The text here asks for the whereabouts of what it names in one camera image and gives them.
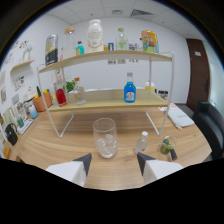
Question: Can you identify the light blue white cup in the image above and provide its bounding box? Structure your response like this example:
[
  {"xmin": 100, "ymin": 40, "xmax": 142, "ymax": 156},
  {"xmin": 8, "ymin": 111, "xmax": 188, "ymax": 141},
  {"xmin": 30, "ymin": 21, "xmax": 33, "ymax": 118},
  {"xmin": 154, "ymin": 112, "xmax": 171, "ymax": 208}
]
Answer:
[{"xmin": 28, "ymin": 104, "xmax": 39, "ymax": 120}]

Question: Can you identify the black chair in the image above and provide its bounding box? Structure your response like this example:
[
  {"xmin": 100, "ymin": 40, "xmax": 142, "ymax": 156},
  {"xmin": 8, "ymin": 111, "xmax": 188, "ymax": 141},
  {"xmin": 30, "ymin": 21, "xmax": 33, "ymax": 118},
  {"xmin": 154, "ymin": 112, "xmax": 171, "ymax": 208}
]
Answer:
[{"xmin": 192, "ymin": 100, "xmax": 224, "ymax": 160}]

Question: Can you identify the clear bottle with blue cap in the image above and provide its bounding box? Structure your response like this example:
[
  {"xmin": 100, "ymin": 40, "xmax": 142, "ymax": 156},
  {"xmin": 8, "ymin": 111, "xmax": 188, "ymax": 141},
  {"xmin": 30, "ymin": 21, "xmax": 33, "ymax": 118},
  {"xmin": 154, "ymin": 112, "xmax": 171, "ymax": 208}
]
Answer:
[{"xmin": 137, "ymin": 37, "xmax": 145, "ymax": 52}]

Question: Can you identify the yellow red instant cup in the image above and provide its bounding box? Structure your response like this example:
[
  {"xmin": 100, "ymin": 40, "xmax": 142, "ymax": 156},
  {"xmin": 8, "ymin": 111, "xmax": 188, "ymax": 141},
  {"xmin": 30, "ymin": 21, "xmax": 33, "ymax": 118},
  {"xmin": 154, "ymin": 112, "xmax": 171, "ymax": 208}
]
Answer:
[{"xmin": 144, "ymin": 80, "xmax": 156, "ymax": 92}]

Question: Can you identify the louvred air vent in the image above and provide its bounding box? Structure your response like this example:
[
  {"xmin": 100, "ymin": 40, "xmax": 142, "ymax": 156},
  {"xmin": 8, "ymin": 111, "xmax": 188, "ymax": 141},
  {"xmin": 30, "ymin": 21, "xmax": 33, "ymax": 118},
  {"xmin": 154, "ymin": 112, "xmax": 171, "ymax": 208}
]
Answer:
[{"xmin": 129, "ymin": 8, "xmax": 155, "ymax": 18}]

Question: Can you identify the clear glass with ice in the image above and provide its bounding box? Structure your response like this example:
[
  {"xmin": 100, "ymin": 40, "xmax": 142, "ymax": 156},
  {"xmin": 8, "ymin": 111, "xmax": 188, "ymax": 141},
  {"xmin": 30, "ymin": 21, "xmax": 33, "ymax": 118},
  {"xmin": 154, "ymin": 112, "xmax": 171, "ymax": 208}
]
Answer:
[{"xmin": 92, "ymin": 117, "xmax": 119, "ymax": 160}]

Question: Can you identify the glass jar with lime and mint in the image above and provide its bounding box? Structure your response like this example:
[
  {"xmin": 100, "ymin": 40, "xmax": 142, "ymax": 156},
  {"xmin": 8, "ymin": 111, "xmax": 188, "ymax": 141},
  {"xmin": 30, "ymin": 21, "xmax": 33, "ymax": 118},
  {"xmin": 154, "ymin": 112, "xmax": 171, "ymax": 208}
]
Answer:
[{"xmin": 158, "ymin": 134, "xmax": 179, "ymax": 162}]

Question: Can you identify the brown door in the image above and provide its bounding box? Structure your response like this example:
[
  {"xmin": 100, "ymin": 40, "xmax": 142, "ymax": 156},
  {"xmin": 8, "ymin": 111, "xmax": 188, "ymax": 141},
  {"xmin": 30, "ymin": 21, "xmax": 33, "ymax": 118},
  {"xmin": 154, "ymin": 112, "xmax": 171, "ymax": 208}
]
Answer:
[{"xmin": 185, "ymin": 38, "xmax": 213, "ymax": 113}]

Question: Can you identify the glass jar with cork lid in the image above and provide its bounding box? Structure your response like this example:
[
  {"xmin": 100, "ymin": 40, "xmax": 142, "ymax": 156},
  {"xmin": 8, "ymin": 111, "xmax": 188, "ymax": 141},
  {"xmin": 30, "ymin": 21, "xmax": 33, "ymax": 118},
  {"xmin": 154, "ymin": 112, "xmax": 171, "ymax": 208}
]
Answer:
[{"xmin": 62, "ymin": 26, "xmax": 77, "ymax": 60}]

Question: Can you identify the large white bottle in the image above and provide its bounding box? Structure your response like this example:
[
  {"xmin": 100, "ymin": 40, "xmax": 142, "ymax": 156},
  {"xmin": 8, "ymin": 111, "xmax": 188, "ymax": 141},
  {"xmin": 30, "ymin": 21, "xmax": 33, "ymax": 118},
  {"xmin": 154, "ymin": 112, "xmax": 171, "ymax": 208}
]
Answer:
[{"xmin": 86, "ymin": 18, "xmax": 105, "ymax": 54}]

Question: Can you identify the white figurine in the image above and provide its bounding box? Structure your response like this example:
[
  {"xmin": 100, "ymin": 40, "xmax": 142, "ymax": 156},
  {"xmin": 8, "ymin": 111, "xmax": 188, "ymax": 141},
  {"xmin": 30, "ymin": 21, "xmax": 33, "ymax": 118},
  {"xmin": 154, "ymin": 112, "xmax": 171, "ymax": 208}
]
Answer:
[{"xmin": 22, "ymin": 41, "xmax": 34, "ymax": 61}]

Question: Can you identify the small teal bottle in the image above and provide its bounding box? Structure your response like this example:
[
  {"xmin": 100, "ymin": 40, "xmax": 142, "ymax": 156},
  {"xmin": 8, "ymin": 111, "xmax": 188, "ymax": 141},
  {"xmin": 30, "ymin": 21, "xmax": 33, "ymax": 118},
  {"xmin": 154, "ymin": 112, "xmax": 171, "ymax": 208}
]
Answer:
[{"xmin": 75, "ymin": 40, "xmax": 86, "ymax": 57}]

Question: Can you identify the orange container with cactus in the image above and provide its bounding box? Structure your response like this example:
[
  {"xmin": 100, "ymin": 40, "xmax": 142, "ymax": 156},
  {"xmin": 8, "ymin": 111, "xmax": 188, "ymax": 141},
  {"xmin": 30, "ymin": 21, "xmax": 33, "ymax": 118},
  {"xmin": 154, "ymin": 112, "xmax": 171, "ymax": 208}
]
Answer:
[{"xmin": 32, "ymin": 87, "xmax": 54, "ymax": 113}]

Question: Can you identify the blue liquid bottle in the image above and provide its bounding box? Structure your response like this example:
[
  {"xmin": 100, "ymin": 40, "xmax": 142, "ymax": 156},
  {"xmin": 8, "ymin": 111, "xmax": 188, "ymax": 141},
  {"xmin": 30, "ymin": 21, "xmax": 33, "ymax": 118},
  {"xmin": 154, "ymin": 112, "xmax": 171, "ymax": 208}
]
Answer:
[{"xmin": 123, "ymin": 72, "xmax": 137, "ymax": 104}]

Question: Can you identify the green cup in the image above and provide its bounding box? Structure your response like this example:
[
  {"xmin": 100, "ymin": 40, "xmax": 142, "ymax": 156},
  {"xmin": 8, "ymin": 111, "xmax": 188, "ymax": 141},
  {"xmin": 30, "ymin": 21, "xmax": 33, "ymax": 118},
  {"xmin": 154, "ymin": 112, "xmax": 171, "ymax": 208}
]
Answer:
[{"xmin": 16, "ymin": 115, "xmax": 25, "ymax": 129}]

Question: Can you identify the orange printed leaflet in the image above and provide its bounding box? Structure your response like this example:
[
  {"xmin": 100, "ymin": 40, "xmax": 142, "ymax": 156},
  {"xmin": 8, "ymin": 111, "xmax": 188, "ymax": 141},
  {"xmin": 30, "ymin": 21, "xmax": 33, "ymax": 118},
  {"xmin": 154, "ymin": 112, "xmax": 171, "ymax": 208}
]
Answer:
[{"xmin": 158, "ymin": 103, "xmax": 178, "ymax": 113}]

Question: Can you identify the wooden wall shelf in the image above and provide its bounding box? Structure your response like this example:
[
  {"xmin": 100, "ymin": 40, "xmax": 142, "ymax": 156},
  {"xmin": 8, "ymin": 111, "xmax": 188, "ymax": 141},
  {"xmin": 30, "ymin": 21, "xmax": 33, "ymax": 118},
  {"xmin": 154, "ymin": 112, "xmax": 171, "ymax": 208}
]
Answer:
[{"xmin": 9, "ymin": 59, "xmax": 36, "ymax": 73}]

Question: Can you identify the vase with white flowers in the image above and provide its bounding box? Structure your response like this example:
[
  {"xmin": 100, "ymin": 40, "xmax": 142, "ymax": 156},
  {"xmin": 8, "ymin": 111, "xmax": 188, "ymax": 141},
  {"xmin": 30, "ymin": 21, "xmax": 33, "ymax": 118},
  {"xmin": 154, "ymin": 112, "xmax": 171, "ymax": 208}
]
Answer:
[{"xmin": 53, "ymin": 69, "xmax": 65, "ymax": 89}]

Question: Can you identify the red liquid bottle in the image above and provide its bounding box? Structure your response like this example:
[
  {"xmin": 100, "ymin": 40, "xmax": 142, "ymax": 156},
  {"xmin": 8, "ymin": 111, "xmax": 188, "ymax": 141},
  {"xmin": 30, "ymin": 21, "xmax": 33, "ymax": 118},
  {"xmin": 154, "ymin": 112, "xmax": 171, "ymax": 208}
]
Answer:
[{"xmin": 55, "ymin": 80, "xmax": 68, "ymax": 108}]

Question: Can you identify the green potted plant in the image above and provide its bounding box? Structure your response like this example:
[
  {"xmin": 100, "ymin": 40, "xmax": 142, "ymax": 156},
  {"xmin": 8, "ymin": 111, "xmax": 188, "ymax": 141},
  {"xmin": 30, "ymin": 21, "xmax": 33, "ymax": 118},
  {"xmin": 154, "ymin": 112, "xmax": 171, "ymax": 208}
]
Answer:
[{"xmin": 65, "ymin": 79, "xmax": 76, "ymax": 94}]

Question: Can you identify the clear bottle with orange label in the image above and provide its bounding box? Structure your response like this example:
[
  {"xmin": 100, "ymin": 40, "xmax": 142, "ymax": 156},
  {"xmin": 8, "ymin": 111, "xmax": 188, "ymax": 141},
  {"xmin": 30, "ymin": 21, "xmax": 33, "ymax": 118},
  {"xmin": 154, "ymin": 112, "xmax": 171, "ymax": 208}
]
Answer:
[{"xmin": 72, "ymin": 76, "xmax": 87, "ymax": 106}]

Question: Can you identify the white tray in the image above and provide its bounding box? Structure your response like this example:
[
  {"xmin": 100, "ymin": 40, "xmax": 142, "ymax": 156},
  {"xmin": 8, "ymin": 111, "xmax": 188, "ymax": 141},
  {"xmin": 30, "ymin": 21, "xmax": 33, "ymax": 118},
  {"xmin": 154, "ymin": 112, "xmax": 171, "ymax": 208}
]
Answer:
[{"xmin": 16, "ymin": 118, "xmax": 35, "ymax": 136}]

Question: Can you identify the yellow cartoon print can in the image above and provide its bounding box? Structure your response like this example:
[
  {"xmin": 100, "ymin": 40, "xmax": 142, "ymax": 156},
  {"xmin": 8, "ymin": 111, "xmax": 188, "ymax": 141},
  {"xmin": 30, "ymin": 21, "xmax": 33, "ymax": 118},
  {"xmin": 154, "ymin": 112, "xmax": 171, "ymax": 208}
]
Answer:
[{"xmin": 140, "ymin": 29, "xmax": 160, "ymax": 55}]

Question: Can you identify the clear bottle with red label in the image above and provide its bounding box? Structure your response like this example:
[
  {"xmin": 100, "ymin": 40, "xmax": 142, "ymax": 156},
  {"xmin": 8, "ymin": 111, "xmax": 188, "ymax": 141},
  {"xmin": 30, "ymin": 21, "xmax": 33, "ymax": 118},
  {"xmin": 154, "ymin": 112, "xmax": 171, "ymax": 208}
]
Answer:
[{"xmin": 134, "ymin": 130, "xmax": 150, "ymax": 155}]

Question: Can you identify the black kettle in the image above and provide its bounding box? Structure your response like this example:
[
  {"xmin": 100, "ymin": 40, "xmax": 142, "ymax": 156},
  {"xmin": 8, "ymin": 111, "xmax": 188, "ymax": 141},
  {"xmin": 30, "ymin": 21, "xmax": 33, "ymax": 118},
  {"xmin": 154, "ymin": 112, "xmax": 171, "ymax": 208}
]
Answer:
[{"xmin": 4, "ymin": 123, "xmax": 19, "ymax": 147}]

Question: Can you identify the white-framed two-tier wooden rack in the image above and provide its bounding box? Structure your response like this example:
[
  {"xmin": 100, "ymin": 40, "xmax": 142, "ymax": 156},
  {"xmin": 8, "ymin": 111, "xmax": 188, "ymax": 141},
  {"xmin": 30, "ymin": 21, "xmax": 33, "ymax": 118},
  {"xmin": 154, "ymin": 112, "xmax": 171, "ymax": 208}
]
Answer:
[{"xmin": 35, "ymin": 49, "xmax": 176, "ymax": 139}]

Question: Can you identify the clear bottle with green cap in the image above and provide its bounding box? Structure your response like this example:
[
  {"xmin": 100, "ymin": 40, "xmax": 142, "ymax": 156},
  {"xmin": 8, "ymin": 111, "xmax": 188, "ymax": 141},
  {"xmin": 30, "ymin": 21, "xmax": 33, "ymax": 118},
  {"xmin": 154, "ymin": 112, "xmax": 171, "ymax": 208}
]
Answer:
[{"xmin": 115, "ymin": 27, "xmax": 130, "ymax": 51}]

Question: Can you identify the black silver soda water can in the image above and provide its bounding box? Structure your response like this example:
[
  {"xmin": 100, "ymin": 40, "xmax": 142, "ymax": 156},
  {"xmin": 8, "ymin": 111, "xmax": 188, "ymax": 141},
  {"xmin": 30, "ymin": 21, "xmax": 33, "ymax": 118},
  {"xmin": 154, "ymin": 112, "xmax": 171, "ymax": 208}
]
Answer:
[{"xmin": 44, "ymin": 33, "xmax": 60, "ymax": 67}]

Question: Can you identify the white notebook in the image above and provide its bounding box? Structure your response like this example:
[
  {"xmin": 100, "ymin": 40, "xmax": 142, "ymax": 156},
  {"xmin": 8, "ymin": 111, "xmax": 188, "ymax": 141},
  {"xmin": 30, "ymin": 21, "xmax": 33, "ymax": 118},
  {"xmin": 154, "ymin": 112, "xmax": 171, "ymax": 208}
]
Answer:
[{"xmin": 166, "ymin": 105, "xmax": 196, "ymax": 129}]

